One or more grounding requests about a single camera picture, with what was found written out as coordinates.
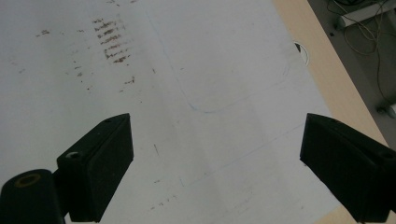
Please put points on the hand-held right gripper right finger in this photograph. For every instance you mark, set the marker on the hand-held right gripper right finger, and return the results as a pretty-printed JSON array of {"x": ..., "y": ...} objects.
[{"x": 351, "y": 168}]

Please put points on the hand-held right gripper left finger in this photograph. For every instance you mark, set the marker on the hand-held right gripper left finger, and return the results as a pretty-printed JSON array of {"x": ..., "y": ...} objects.
[{"x": 99, "y": 168}]

